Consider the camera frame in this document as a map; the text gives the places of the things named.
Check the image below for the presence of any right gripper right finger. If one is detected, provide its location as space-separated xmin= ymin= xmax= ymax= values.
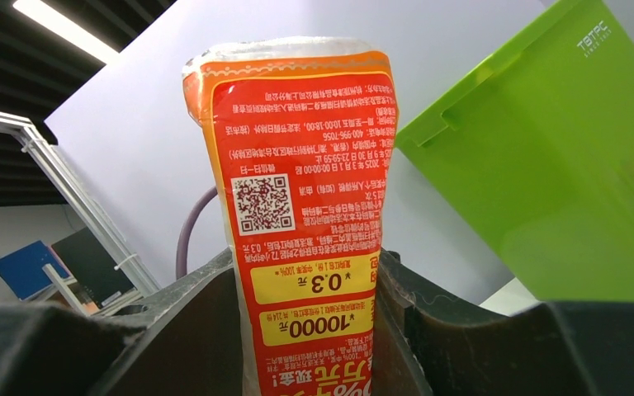
xmin=372 ymin=250 xmax=634 ymax=395

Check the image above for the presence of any ceiling light strip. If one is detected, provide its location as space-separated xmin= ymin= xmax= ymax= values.
xmin=12 ymin=0 xmax=119 ymax=64

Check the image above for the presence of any crushed orange tea bottle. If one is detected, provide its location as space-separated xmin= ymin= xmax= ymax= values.
xmin=182 ymin=36 xmax=399 ymax=395

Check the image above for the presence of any aluminium frame post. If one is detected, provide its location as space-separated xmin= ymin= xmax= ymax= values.
xmin=0 ymin=111 xmax=160 ymax=296

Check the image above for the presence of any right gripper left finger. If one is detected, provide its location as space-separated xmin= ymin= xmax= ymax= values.
xmin=0 ymin=251 xmax=243 ymax=395

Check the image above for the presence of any green plastic bin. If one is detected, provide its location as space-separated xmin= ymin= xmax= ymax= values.
xmin=395 ymin=1 xmax=634 ymax=302

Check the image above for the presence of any blue board in background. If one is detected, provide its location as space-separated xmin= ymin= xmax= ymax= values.
xmin=0 ymin=241 xmax=70 ymax=300

